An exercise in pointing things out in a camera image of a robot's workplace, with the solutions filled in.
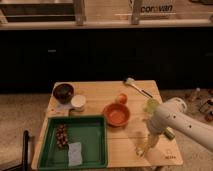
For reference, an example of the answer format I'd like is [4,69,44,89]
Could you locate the brown grape bunch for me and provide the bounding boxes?
[56,124,68,148]

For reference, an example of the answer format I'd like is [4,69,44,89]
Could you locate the dark brown bowl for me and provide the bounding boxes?
[53,83,74,104]

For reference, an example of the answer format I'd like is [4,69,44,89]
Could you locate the green cucumber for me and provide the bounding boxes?
[164,128,175,140]

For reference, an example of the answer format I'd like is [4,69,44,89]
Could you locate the yellow banana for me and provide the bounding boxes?
[136,141,150,157]

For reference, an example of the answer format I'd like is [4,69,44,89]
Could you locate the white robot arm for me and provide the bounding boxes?
[147,97,213,152]

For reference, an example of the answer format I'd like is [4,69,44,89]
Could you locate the metal spoon black handle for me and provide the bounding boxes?
[124,77,152,98]

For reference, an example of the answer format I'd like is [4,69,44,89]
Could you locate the black chair frame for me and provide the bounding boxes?
[0,130,30,171]

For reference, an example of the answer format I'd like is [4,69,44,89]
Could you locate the red bowl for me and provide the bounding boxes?
[102,103,130,127]

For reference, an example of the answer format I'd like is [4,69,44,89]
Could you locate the light green cup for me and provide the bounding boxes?
[145,98,159,114]

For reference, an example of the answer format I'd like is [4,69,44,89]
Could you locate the green plastic tray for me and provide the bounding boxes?
[37,115,108,171]

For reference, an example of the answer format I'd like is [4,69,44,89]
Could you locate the white cup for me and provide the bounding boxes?
[71,95,86,111]

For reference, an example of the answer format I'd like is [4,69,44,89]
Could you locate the orange fruit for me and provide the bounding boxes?
[115,93,128,104]

